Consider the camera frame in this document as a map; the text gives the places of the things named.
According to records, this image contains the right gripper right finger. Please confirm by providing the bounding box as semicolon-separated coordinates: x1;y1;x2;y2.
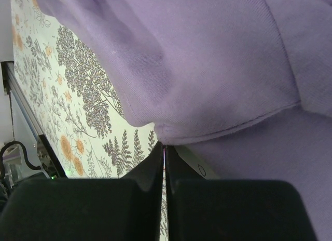
164;146;317;240

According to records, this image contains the floral patterned table mat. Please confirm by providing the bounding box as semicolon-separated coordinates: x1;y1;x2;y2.
10;0;208;241

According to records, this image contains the aluminium frame rail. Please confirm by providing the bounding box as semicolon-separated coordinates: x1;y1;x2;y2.
1;61;66;179

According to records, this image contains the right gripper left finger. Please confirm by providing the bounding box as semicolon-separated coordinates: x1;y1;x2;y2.
1;143;163;240

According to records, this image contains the purple t shirt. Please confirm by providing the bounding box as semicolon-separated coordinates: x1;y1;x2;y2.
36;0;331;240

